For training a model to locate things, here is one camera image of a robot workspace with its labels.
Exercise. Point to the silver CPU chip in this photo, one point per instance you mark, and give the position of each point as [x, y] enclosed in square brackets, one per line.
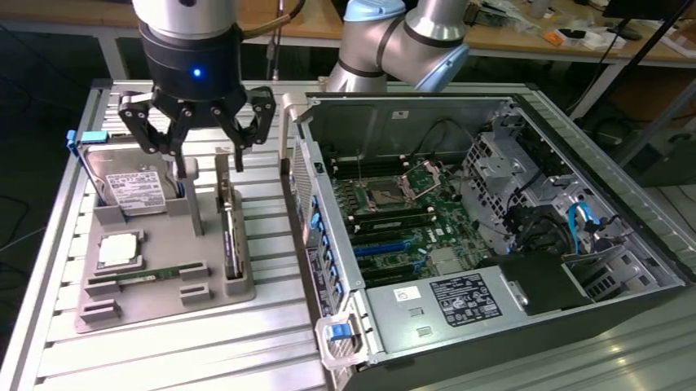
[118, 248]

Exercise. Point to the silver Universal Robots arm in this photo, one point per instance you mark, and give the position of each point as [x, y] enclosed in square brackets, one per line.
[423, 24]

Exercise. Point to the grey parts rack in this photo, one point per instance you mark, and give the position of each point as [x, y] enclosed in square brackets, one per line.
[157, 293]

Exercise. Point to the silver hard disk drive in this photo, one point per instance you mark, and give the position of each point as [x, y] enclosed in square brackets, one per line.
[136, 187]

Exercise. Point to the green Nvidia graphics card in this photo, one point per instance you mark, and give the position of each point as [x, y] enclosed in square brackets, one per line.
[231, 228]

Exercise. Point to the silver chipset heatsink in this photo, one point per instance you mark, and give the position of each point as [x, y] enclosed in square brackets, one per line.
[446, 260]

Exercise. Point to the grey slanted pole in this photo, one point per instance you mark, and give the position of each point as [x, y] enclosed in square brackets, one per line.
[657, 121]

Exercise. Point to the metal socket cover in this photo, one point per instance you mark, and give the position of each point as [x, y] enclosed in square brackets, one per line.
[422, 179]

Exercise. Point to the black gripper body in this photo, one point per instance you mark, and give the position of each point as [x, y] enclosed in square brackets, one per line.
[189, 53]

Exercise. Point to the wooden desk white frame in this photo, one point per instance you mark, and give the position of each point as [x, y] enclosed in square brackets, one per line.
[499, 36]
[65, 12]

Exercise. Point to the white and black device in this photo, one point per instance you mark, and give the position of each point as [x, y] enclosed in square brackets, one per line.
[575, 38]

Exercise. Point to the blue slot clip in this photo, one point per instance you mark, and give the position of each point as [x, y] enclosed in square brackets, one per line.
[332, 273]
[324, 241]
[328, 256]
[313, 222]
[312, 205]
[336, 291]

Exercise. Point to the black open PC case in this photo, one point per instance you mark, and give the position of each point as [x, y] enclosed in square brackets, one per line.
[488, 358]

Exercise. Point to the green RAM stick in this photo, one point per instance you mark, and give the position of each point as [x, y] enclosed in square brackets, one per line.
[147, 275]
[394, 225]

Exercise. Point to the blue disk caddy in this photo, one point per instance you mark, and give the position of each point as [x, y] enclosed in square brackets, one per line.
[92, 137]

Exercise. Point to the grey power supply unit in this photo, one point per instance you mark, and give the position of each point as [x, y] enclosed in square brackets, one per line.
[402, 322]

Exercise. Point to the thin metal locking lever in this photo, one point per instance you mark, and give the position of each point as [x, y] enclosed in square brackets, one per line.
[360, 165]

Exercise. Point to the dark equipment case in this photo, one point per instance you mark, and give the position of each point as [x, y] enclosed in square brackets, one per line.
[668, 163]

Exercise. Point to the black slanted pole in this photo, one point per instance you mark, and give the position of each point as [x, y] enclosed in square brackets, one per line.
[651, 42]

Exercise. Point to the black monitor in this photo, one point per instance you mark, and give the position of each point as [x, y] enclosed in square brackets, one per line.
[630, 8]

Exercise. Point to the blue expansion slot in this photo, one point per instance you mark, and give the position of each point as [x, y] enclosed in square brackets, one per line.
[380, 248]

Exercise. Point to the orange small object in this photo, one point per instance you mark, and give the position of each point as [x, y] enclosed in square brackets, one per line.
[553, 38]

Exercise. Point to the CPU socket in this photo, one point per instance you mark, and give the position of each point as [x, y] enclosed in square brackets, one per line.
[384, 194]

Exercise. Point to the blue case latch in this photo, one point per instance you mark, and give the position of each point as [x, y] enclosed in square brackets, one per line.
[335, 330]

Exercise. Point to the grey metal disk bay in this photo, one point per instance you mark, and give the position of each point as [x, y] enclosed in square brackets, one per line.
[494, 171]

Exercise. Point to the green motherboard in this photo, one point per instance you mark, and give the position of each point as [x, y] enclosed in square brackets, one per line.
[434, 240]

